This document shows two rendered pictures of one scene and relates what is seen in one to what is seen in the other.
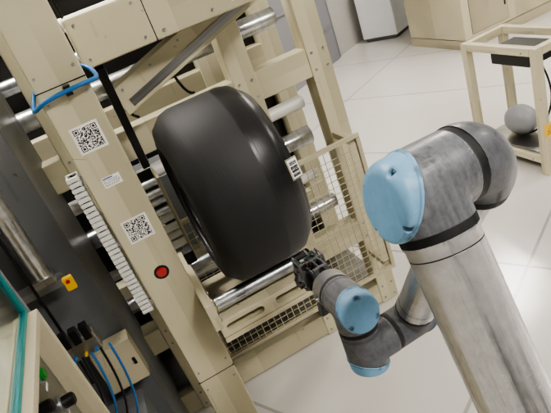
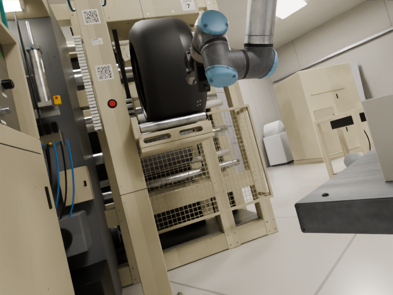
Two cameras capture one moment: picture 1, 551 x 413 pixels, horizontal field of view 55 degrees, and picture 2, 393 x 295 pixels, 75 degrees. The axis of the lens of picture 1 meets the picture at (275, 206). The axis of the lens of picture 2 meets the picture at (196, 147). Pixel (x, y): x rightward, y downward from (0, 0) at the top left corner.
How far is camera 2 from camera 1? 114 cm
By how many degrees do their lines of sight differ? 30
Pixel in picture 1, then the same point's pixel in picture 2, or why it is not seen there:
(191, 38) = not seen: hidden behind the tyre
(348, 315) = (203, 16)
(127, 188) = (104, 48)
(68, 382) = (17, 93)
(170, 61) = not seen: hidden behind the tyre
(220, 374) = (135, 193)
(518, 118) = (352, 158)
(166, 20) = (150, 10)
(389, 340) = (235, 52)
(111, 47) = (120, 15)
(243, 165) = (166, 27)
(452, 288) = not seen: outside the picture
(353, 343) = (208, 46)
